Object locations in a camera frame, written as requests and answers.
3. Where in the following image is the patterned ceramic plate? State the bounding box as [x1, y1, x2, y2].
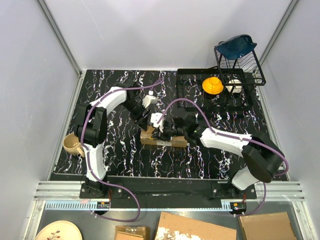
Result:
[35, 220, 83, 240]

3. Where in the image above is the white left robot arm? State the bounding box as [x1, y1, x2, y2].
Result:
[74, 80, 151, 198]

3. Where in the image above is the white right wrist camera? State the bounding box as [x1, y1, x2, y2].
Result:
[150, 112, 164, 132]

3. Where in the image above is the yellow plastic cup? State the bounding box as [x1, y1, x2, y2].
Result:
[202, 76, 224, 95]

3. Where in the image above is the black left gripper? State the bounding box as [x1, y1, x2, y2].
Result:
[121, 99, 152, 131]

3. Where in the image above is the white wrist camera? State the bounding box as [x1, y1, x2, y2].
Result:
[150, 112, 164, 132]
[142, 90, 158, 108]

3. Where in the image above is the blue bowl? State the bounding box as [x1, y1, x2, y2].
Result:
[219, 34, 258, 60]

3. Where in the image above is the brown cardboard express box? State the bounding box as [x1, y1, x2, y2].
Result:
[140, 126, 188, 148]

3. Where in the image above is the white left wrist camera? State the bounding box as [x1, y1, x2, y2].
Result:
[142, 90, 158, 108]

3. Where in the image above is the black wire dish rack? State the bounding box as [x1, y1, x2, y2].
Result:
[214, 46, 267, 88]

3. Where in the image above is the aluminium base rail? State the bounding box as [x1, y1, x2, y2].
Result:
[30, 180, 251, 211]

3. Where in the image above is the beige ceramic mug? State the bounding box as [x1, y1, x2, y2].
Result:
[62, 133, 85, 158]

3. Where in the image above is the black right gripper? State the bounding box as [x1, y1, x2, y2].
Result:
[151, 121, 187, 143]

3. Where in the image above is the small cardboard box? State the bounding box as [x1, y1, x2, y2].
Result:
[114, 225, 150, 240]

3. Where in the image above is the white small cup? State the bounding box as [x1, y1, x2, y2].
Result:
[225, 78, 243, 94]

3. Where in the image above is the cardboard box at corner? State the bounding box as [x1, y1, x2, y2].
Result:
[238, 212, 297, 240]

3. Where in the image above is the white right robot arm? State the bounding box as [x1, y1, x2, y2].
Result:
[160, 108, 284, 199]

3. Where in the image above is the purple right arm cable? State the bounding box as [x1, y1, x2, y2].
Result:
[159, 98, 291, 201]

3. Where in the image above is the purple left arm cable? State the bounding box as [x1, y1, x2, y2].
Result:
[80, 78, 165, 223]

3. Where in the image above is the black drain tray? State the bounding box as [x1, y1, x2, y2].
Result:
[176, 67, 254, 113]

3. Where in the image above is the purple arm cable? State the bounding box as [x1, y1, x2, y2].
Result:
[80, 78, 165, 223]
[159, 98, 291, 201]

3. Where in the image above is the flat cardboard sheet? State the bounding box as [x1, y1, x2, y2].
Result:
[154, 212, 237, 240]

